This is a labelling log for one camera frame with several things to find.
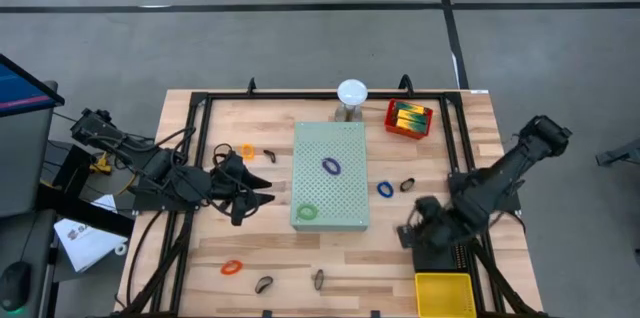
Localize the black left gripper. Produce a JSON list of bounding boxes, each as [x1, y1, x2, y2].
[[211, 154, 277, 227]]

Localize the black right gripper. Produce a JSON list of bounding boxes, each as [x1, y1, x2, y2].
[[397, 194, 459, 253]]

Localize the green coil keychain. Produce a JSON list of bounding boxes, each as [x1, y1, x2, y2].
[[296, 201, 320, 222]]

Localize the black plastic basket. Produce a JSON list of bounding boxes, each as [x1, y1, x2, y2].
[[410, 237, 470, 274]]

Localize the yellow plastic basket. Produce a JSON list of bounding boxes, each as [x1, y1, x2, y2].
[[413, 271, 478, 318]]

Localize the green perforated metal shelf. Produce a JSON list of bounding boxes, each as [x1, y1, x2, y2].
[[290, 121, 371, 233]]

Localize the red plastic basket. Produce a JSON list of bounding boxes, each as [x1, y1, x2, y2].
[[383, 98, 435, 141]]

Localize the white lamp with brass stem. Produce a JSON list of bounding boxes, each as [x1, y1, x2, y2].
[[333, 78, 370, 123]]

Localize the small white paper sheet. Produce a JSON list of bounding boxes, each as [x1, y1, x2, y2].
[[92, 193, 119, 213]]

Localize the large white paper sheet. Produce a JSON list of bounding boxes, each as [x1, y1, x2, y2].
[[53, 217, 129, 273]]

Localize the grey stand leg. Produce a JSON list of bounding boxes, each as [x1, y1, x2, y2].
[[594, 137, 640, 167]]

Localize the black side table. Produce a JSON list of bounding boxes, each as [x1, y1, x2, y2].
[[0, 182, 136, 318]]

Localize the monitor with blue screen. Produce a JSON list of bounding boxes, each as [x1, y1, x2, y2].
[[0, 52, 66, 119]]

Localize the black computer mouse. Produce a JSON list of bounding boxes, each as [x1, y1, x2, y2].
[[0, 260, 33, 312]]

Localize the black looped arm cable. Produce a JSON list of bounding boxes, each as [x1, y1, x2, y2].
[[211, 142, 236, 166]]

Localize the purple coil keychain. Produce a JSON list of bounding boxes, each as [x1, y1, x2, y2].
[[321, 156, 342, 176]]

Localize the red coil keychain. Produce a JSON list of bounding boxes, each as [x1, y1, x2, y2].
[[220, 259, 244, 277]]

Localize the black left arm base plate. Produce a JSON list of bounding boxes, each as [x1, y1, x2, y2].
[[132, 190, 204, 213]]

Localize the black aluminium table frame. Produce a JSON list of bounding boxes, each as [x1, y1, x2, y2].
[[115, 88, 551, 318]]

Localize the dark curved table cable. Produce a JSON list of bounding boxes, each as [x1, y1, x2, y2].
[[125, 209, 167, 309]]

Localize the yellow cable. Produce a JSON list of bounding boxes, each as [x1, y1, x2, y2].
[[89, 153, 137, 197]]

